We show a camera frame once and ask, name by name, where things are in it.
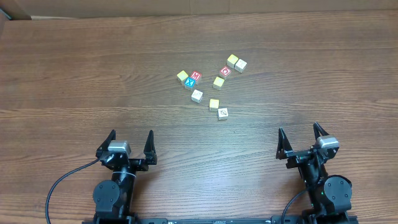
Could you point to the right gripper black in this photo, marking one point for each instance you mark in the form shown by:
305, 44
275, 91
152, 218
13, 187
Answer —
301, 154

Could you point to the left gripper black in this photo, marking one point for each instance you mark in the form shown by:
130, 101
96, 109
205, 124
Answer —
130, 161

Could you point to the white block leaf drawing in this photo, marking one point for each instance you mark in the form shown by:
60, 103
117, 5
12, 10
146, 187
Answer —
223, 113

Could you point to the white block red side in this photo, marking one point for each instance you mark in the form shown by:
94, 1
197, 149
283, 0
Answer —
197, 96

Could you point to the yellow top block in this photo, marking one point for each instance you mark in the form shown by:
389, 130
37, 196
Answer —
214, 104

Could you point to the yellow block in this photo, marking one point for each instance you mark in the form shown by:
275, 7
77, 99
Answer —
218, 83
182, 76
214, 104
232, 60

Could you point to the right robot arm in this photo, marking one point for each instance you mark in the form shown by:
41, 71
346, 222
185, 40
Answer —
330, 195

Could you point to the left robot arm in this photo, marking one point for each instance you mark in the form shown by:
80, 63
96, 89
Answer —
113, 197

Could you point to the yellow block far left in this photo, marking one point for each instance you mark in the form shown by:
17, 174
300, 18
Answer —
182, 76

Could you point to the blue X block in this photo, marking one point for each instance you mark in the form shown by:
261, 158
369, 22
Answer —
189, 83

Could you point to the white block upper right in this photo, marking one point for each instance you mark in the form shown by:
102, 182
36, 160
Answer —
240, 65

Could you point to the yellow block centre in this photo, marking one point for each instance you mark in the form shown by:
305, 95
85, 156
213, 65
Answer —
218, 83

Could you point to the red O block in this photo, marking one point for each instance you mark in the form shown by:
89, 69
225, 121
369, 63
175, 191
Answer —
225, 72

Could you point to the red M block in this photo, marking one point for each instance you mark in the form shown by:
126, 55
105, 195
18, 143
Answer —
196, 76

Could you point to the yellow block upper right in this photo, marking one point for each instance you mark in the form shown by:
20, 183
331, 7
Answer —
232, 60

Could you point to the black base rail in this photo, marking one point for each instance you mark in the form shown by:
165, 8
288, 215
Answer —
217, 221

